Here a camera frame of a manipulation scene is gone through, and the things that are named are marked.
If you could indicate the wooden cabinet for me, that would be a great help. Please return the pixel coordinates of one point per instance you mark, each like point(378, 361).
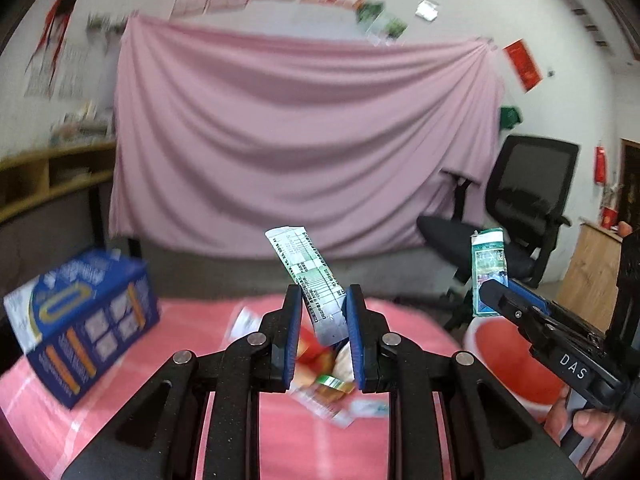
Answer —
point(590, 260)

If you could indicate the red tassel wall hanging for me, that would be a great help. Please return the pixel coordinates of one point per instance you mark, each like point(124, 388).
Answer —
point(55, 25)

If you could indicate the stack of papers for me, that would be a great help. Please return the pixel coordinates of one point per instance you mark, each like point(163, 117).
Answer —
point(80, 125)

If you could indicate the green wall object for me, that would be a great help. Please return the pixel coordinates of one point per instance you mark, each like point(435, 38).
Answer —
point(510, 117)

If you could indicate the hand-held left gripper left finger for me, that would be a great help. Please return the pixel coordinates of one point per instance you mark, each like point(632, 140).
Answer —
point(291, 345)

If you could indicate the person's right hand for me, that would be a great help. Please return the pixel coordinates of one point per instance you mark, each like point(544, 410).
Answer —
point(590, 422)

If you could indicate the wooden wall shelf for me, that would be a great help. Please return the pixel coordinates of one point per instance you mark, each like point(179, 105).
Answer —
point(30, 165)

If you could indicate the green wall photos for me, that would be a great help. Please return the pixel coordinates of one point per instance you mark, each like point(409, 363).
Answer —
point(382, 22)

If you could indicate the black office chair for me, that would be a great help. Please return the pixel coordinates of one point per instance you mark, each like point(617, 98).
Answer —
point(530, 170)

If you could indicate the pink hanging curtain cloth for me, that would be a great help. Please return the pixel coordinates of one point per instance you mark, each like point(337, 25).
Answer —
point(300, 125)

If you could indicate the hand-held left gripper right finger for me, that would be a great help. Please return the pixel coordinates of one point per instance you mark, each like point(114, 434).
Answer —
point(352, 345)

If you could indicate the green foil snack wrapper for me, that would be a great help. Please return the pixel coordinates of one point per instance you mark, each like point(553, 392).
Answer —
point(489, 260)

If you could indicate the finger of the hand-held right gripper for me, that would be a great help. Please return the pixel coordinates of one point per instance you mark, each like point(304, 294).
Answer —
point(502, 305)
point(530, 297)

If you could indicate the red plastic bucket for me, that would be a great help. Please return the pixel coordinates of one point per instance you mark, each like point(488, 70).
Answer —
point(505, 355)

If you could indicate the blue cardboard box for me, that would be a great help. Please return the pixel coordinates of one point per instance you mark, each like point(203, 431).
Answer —
point(85, 320)

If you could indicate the red fire extinguisher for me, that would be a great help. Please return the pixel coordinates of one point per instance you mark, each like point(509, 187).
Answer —
point(600, 165)

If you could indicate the red paper wall sign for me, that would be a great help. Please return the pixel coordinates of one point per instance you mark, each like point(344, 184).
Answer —
point(522, 65)

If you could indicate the white green printed sachet wrapper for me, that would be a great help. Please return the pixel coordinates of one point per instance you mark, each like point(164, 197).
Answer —
point(305, 270)

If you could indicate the pile of snack wrappers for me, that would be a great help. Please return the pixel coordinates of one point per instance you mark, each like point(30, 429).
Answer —
point(320, 385)

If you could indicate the silver wall picture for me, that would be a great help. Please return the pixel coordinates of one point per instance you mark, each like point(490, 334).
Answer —
point(427, 10)

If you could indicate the pink checked tablecloth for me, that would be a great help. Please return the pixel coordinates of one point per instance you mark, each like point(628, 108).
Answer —
point(117, 385)

